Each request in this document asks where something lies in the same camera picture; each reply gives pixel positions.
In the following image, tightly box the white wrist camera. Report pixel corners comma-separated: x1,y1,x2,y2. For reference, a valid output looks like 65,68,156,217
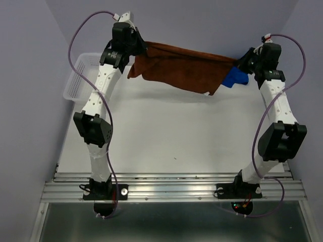
253,33,273,55
113,11,134,27

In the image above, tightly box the aluminium rail frame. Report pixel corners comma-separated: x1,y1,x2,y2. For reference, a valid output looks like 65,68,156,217
30,165,321,241

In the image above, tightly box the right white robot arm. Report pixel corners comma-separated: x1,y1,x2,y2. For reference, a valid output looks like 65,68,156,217
232,43,307,197

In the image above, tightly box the white plastic basket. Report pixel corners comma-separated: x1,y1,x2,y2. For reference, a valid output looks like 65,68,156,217
63,53,101,104

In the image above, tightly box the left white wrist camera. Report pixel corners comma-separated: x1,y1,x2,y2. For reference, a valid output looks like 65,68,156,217
113,11,134,27

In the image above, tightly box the brown towel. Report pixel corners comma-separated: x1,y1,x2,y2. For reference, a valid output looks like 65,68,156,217
127,42,237,96

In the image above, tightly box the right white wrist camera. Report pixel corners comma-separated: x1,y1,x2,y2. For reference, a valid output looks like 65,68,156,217
253,33,273,55

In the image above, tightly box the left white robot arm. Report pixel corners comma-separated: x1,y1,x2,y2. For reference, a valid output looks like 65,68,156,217
73,20,147,199

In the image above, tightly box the blue towel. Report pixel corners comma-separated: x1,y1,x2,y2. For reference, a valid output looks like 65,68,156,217
221,67,249,88

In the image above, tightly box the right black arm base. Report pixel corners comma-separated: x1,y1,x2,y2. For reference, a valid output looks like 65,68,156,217
213,171,262,199

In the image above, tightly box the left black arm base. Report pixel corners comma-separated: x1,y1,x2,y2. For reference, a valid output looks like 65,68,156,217
79,177,129,201

